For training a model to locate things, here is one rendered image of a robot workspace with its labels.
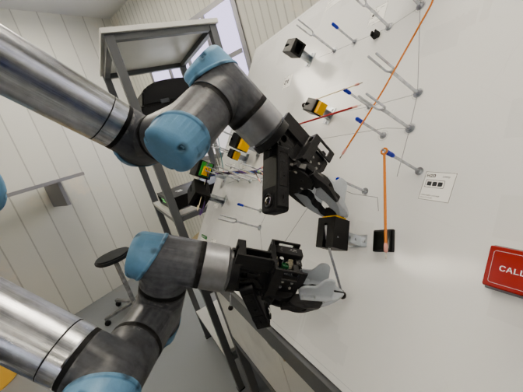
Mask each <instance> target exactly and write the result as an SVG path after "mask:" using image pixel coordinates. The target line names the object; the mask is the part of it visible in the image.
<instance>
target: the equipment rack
mask: <svg viewBox="0 0 523 392"><path fill-rule="evenodd" d="M218 22H219V21H218V19H217V18H208V19H190V20H181V21H172V22H163V23H146V24H136V25H127V26H110V27H101V28H99V74H100V77H103V78H104V82H105V84H106V87H107V90H108V92H109V93H110V94H112V95H113V96H116V97H117V98H118V95H117V93H116V90H115V88H114V84H113V82H112V79H118V78H119V79H120V82H121V85H122V88H123V90H124V92H125V95H126V98H127V100H128V104H129V105H130V106H131V107H133V108H135V109H136V110H138V111H139V112H141V113H142V109H141V107H140V105H139V102H138V99H137V96H136V95H135V91H134V89H133V86H132V82H131V80H130V78H129V76H133V75H142V74H147V73H152V72H161V71H166V70H171V69H176V68H179V69H180V70H181V74H182V77H184V74H185V72H186V71H187V67H186V64H187V63H188V62H189V61H190V60H191V59H192V58H193V57H194V56H195V54H196V53H197V52H198V51H199V49H200V48H201V47H202V46H203V44H204V43H205V42H206V41H207V40H208V39H209V38H210V40H211V43H212V45H214V44H215V45H218V46H220V47H221V48H222V49H223V46H222V43H221V40H220V37H219V32H218V30H217V26H216V24H217V23H218ZM118 99H119V98H118ZM207 153H208V156H209V160H210V163H212V164H214V167H213V168H214V169H216V170H217V168H216V162H215V158H216V157H215V158H214V155H213V151H212V147H210V148H209V151H208V152H207ZM153 169H154V171H155V174H156V177H157V180H158V181H159V184H160V187H161V190H162V192H163V196H164V197H165V200H166V203H167V206H168V207H167V206H165V205H163V204H161V203H160V201H158V198H157V196H156V193H155V191H154V188H153V185H152V183H151V180H150V179H149V174H148V173H147V170H146V168H145V167H139V171H140V173H141V175H142V179H143V180H144V183H145V185H146V188H147V191H148V192H149V196H150V198H151V201H152V203H153V206H154V208H155V210H156V214H157V216H158V218H159V221H160V224H161V226H162V228H163V231H164V233H169V234H170V235H171V232H170V229H169V226H168V225H167V221H166V219H165V217H164V216H166V217H167V218H169V219H170V220H172V221H173V222H174V225H175V226H176V229H177V232H178V235H179V236H181V237H186V238H189V236H188V233H187V230H186V229H185V226H184V223H183V221H185V220H188V219H190V218H193V217H195V216H197V215H199V212H200V209H201V212H202V213H204V212H206V209H207V207H208V203H209V201H208V203H207V205H206V206H205V207H204V209H203V211H202V208H199V209H198V211H197V209H196V208H197V207H195V206H191V205H188V206H185V207H183V208H181V209H178V207H177V203H176V201H175V199H174V196H173V193H172V190H171V189H170V185H169V183H168V180H167V176H166V174H165V172H164V169H163V166H162V164H160V163H156V164H154V165H153ZM192 210H193V211H192ZM185 213H186V214H185ZM187 291H188V295H189V297H190V299H191V302H192V305H193V307H194V309H195V312H196V315H197V317H198V320H199V323H200V324H201V327H202V330H203V332H204V335H205V338H206V339H208V338H210V337H212V338H213V340H214V341H215V343H216V344H217V345H218V347H219V349H220V350H221V352H222V353H223V354H224V356H225V357H226V360H227V363H228V366H229V367H230V371H231V373H232V376H233V379H234V382H235V384H236V386H237V389H238V391H239V392H241V391H242V390H243V389H244V388H245V386H244V384H243V381H242V379H241V377H240V373H239V371H238V368H237V364H236V363H235V359H236V358H238V356H237V353H236V351H234V350H235V347H234V345H233V342H232V339H231V336H230V333H229V331H228V329H227V326H226V322H225V320H224V318H223V314H222V312H221V309H220V307H219V304H218V301H217V300H215V301H212V297H211V296H210V293H212V292H213V291H207V290H202V289H199V292H200V293H201V294H202V298H203V300H204V302H205V306H204V307H203V308H201V309H200V306H199V304H198V301H197V299H196V297H195V293H194V291H193V288H188V287H187ZM232 351H234V352H232Z"/></svg>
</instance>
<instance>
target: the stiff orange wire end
mask: <svg viewBox="0 0 523 392"><path fill-rule="evenodd" d="M383 149H386V152H384V153H383V151H382V150H381V155H383V181H384V252H385V259H387V252H388V238H387V194H386V154H387V153H388V148H386V147H384V148H383Z"/></svg>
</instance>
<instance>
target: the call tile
mask: <svg viewBox="0 0 523 392"><path fill-rule="evenodd" d="M483 284H484V285H488V286H490V287H493V288H496V289H500V290H503V291H506V292H510V293H514V294H516V295H519V296H523V251H520V250H513V249H509V248H505V247H498V246H494V245H493V246H491V247H490V252H489V257H488V260H487V263H486V269H485V273H484V276H483Z"/></svg>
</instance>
